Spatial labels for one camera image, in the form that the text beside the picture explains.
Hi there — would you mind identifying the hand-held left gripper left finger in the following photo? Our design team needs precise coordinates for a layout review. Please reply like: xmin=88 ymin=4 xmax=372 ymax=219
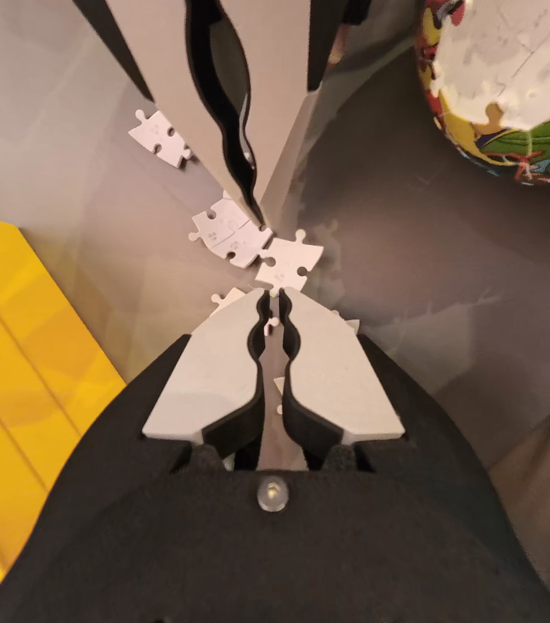
xmin=142 ymin=288 xmax=271 ymax=458

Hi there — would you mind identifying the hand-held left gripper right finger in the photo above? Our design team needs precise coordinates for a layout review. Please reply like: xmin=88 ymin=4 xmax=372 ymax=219
xmin=280 ymin=287 xmax=405 ymax=460

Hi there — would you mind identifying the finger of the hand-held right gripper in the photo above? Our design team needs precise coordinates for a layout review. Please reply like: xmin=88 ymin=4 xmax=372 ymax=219
xmin=221 ymin=0 xmax=323 ymax=228
xmin=105 ymin=0 xmax=264 ymax=227

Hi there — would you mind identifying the colourful puzzle ball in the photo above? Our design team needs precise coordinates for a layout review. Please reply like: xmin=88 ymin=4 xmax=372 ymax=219
xmin=413 ymin=0 xmax=550 ymax=189

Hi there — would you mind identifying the yellow box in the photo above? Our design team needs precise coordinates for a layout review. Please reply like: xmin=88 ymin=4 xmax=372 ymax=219
xmin=0 ymin=210 xmax=127 ymax=619

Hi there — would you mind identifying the person's beige trouser leg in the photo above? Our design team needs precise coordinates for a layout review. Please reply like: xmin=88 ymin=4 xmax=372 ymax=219
xmin=486 ymin=385 xmax=550 ymax=611

